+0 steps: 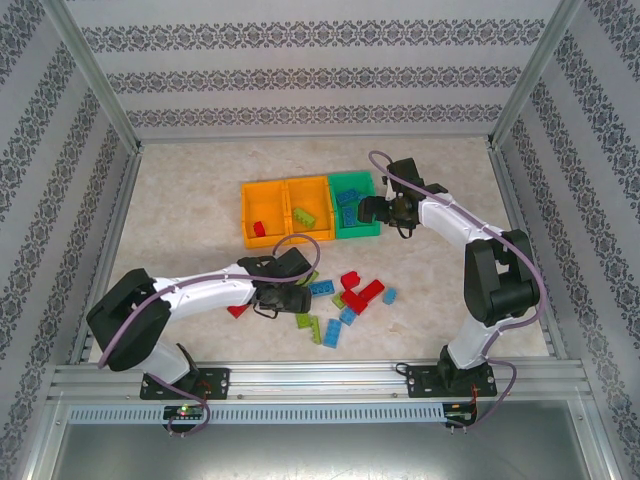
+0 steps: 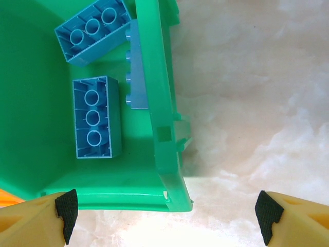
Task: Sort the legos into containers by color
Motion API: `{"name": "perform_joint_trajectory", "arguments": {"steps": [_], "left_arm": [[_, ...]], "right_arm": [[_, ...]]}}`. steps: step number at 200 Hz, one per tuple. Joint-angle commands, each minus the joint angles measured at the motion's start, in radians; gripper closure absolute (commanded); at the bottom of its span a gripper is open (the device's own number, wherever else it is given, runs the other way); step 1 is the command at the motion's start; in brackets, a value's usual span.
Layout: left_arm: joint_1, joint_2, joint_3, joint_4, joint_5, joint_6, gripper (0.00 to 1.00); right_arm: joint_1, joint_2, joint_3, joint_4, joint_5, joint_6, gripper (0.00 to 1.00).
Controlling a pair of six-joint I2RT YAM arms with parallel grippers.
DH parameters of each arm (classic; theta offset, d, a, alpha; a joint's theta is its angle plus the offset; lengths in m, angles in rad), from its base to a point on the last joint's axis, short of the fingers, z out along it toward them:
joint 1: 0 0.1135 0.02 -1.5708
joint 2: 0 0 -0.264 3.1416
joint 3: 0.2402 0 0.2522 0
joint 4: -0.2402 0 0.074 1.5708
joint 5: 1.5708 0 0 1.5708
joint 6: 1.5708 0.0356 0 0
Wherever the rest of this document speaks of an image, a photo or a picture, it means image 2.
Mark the green plastic bin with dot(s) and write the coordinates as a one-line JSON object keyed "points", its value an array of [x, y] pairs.
{"points": [[30, 103]]}

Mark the blue two-by-four lego brick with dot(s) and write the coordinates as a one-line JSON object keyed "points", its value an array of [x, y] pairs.
{"points": [[77, 55], [115, 115], [138, 77]]}

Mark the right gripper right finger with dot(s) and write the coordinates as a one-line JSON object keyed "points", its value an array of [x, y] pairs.
{"points": [[300, 223]]}

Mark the orange plastic bin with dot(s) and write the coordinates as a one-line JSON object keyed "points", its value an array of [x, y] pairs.
{"points": [[5, 199]]}

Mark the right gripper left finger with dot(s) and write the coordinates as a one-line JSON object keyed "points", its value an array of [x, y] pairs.
{"points": [[30, 223]]}

